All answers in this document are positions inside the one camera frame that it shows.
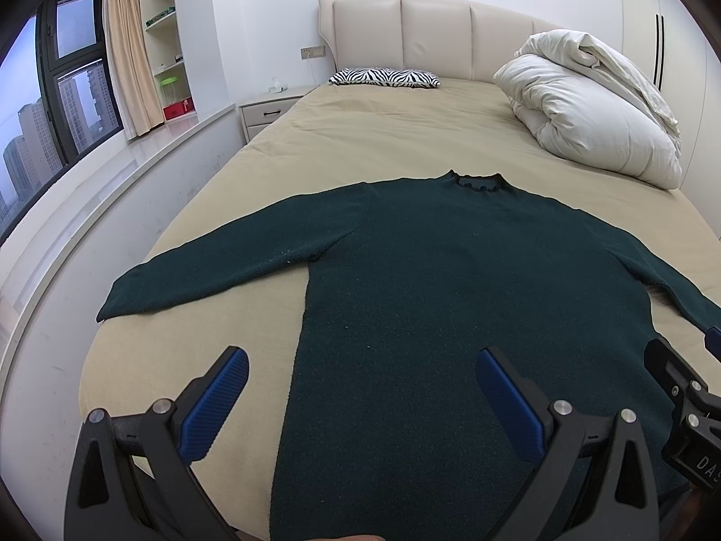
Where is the dark green knit sweater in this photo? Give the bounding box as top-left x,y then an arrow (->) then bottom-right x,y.
99,172 -> 720,540

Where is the white folded duvet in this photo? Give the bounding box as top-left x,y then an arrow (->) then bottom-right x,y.
494,28 -> 683,189

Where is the white bedside table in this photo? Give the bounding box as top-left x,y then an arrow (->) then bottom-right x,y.
236,86 -> 315,143

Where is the red box on shelf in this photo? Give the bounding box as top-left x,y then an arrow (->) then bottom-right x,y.
163,96 -> 194,121

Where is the beige curtain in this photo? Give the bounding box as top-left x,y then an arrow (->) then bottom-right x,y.
101,0 -> 164,139

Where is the black framed window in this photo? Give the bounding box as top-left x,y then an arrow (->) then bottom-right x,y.
1,0 -> 122,239

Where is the zebra print pillow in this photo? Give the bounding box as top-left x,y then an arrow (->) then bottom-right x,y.
329,67 -> 441,89

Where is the cream padded headboard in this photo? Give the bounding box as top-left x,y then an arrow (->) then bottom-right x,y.
318,0 -> 556,83

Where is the white wardrobe with black handles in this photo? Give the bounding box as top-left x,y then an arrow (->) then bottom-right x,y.
621,0 -> 721,232

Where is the white wall shelf unit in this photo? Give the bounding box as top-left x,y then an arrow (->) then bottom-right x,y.
139,0 -> 192,108

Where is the wall switch panel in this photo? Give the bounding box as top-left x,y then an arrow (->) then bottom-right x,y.
301,45 -> 326,60

